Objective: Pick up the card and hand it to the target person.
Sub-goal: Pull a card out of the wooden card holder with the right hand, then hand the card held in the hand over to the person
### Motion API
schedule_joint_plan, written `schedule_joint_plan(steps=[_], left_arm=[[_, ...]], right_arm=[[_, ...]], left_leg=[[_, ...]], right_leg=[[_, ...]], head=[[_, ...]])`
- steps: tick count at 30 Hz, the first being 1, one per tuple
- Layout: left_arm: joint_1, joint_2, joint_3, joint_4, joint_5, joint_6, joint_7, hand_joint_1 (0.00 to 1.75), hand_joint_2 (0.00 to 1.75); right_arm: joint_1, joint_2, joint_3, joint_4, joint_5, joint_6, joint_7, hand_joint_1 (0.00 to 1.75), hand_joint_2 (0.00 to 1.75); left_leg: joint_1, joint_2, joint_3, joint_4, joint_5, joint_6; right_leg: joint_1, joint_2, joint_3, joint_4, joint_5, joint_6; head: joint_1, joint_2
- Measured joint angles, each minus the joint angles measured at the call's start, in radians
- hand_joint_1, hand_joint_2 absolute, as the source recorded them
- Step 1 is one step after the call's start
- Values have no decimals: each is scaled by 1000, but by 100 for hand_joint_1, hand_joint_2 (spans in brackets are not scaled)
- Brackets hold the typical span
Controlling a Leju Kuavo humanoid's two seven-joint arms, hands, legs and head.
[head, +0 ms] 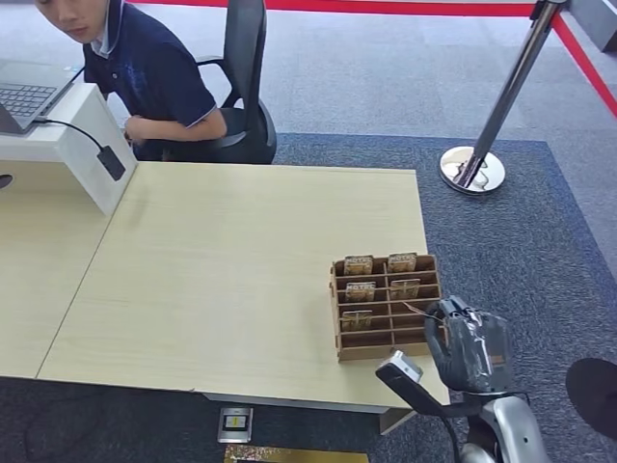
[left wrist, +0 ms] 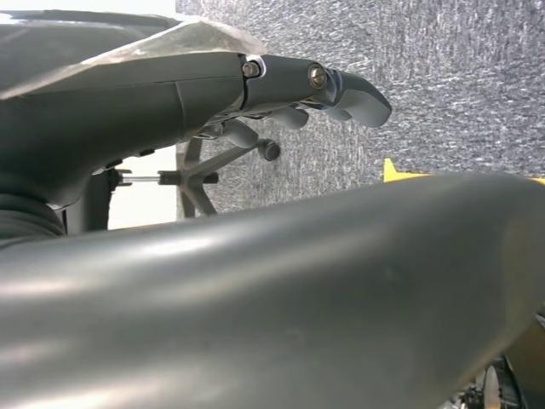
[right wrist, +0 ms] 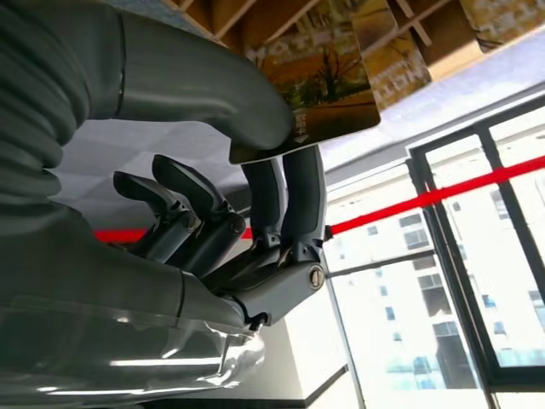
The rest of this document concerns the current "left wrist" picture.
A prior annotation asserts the black office chair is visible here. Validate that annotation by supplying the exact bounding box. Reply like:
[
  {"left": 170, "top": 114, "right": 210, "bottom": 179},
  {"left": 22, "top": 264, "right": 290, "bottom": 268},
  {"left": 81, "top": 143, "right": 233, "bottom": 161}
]
[{"left": 61, "top": 136, "right": 282, "bottom": 236}]

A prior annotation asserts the ribbed grey left arm sleeve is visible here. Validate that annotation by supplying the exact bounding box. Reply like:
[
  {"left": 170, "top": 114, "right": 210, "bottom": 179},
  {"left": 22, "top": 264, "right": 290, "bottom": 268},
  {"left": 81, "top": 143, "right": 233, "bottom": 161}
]
[{"left": 0, "top": 190, "right": 67, "bottom": 250}]

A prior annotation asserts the large grey robot body shell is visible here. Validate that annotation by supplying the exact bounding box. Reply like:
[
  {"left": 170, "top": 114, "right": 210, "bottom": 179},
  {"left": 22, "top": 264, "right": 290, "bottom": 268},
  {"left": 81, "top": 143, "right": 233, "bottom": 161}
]
[{"left": 0, "top": 171, "right": 545, "bottom": 409}]

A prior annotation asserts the yellow floor marking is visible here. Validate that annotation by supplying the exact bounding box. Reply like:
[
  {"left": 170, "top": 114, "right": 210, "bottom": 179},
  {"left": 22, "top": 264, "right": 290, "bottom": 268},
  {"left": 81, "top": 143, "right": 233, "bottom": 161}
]
[{"left": 383, "top": 158, "right": 545, "bottom": 187}]

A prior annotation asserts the black wheel mechanism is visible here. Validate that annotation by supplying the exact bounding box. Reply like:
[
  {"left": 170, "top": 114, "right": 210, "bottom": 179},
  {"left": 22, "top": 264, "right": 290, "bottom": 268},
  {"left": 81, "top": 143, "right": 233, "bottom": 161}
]
[{"left": 442, "top": 355, "right": 526, "bottom": 409}]

